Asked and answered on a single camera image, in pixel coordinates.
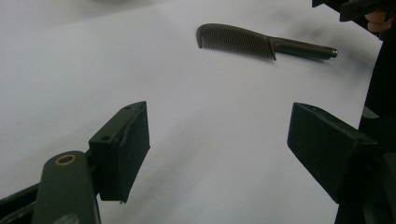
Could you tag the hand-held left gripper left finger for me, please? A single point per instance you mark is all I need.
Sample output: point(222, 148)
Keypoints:
point(121, 155)

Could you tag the white table board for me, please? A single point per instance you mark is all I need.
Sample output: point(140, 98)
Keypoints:
point(218, 124)

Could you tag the dark plastic comb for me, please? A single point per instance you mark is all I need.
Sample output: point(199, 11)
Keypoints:
point(236, 39)

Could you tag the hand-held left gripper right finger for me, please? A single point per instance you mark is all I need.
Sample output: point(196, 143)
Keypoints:
point(327, 149)

